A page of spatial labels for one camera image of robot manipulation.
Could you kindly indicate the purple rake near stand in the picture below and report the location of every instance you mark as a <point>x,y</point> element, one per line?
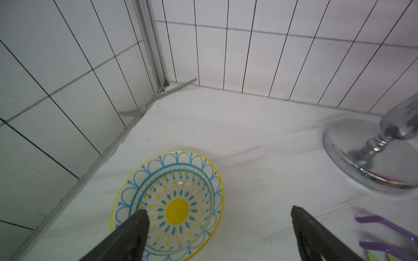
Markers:
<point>379,219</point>

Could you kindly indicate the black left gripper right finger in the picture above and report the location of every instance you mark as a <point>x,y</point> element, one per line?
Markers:
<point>315,242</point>

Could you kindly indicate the chrome cup holder stand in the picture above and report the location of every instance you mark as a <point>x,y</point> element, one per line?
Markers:
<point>378,156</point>

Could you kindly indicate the blue yellow patterned bowl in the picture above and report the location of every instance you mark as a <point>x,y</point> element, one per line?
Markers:
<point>183,194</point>

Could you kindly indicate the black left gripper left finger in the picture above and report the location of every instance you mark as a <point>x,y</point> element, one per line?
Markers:
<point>126,243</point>

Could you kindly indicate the grey strip in corner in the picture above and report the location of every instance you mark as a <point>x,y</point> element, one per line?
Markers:
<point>140,111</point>

